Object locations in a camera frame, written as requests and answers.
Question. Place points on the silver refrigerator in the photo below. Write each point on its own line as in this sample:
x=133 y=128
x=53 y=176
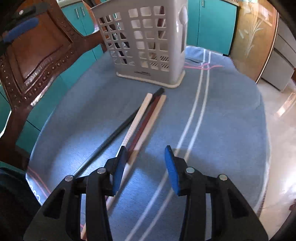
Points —
x=282 y=51

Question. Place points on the blue striped cloth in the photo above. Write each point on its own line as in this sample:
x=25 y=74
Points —
x=219 y=127

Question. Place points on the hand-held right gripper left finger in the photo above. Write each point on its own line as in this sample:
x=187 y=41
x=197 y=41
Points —
x=120 y=166

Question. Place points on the dark brown chopstick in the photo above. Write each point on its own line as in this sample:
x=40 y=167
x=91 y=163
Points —
x=144 y=122
x=161 y=20

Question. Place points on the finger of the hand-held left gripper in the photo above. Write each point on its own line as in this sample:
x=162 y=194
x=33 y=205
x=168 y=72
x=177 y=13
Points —
x=20 y=29
x=27 y=11

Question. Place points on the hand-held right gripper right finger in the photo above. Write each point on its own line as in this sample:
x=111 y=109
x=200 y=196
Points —
x=173 y=169

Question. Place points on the cream chopstick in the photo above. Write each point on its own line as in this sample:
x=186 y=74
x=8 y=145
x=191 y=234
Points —
x=150 y=122
x=136 y=120

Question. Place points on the carved wooden chair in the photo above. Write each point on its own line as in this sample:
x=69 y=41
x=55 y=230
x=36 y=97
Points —
x=34 y=53

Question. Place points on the black chopstick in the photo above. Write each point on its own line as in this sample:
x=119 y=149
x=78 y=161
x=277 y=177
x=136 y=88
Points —
x=123 y=38
x=115 y=134

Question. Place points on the etched glass sliding door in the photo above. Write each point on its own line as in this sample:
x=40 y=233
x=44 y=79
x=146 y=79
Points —
x=249 y=41

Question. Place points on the grey plastic utensil basket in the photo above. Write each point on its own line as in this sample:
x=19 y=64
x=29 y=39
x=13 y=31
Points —
x=138 y=74

